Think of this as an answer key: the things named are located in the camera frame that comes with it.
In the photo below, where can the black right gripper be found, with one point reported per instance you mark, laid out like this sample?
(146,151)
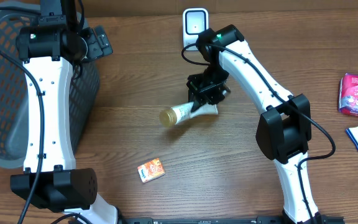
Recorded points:
(201,93)

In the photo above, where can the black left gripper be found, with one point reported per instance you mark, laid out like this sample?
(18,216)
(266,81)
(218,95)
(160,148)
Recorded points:
(99,45)

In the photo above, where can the white bamboo print tube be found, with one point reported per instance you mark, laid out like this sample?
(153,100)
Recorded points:
(177,114)

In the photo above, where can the small orange box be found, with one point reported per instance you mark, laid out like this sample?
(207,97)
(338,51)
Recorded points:
(151,170)

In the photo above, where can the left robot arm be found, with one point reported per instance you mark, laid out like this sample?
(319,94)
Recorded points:
(48,52)

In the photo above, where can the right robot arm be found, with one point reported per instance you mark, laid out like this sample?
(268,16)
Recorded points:
(284,129)

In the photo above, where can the white barcode scanner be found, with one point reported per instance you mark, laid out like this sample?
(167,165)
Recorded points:
(195,21)

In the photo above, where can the grey plastic shopping basket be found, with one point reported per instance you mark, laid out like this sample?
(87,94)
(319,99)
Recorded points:
(13,91)

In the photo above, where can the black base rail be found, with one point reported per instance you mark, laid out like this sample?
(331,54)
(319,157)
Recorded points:
(257,220)

